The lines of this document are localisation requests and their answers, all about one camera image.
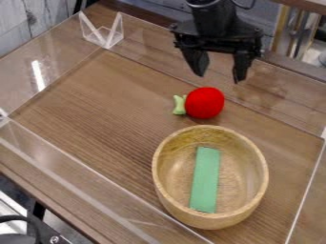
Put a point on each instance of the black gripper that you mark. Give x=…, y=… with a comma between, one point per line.
x=217, y=30

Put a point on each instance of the green flat stick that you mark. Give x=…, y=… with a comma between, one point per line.
x=205, y=180

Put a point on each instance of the brown wooden bowl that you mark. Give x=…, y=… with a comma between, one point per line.
x=243, y=175

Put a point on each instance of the red plush tomato toy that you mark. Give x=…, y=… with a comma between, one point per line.
x=202, y=103

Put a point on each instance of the clear acrylic front panel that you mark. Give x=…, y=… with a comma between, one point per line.
x=101, y=209

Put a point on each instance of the black table leg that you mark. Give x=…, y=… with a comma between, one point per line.
x=38, y=210

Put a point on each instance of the gold metal chair frame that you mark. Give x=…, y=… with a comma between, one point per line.
x=297, y=23

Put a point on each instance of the clear acrylic corner bracket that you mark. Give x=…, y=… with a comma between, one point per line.
x=105, y=37

